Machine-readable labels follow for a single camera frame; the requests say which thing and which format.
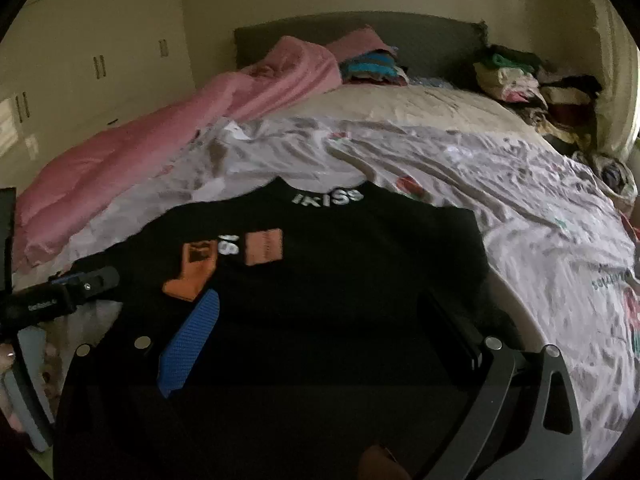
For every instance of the folded colourful striped clothes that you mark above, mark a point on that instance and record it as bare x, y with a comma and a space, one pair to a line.
376, 67

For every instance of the pile of folded clothes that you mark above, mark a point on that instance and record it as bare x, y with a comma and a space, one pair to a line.
559, 104

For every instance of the cream curtain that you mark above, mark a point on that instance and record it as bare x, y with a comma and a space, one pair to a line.
618, 104

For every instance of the dark grey headboard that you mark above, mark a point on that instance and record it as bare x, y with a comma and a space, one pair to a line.
426, 45

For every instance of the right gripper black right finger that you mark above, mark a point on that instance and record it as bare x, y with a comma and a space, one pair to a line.
523, 422

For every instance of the beige bed sheet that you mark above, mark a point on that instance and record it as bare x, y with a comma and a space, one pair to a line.
440, 108

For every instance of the black long-sleeve sweatshirt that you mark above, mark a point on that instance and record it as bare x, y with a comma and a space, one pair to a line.
337, 326

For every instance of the bag of clothes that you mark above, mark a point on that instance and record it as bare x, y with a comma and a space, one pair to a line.
614, 178

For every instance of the lilac strawberry print duvet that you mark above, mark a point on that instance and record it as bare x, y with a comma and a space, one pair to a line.
563, 261

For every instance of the pink pillow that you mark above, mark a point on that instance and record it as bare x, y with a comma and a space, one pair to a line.
358, 42

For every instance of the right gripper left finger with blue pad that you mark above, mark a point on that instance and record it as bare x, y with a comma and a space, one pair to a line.
114, 420

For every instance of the cream wardrobe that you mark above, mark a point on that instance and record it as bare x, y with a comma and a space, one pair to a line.
72, 68

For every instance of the pink quilt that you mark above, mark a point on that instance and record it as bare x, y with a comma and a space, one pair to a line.
81, 182

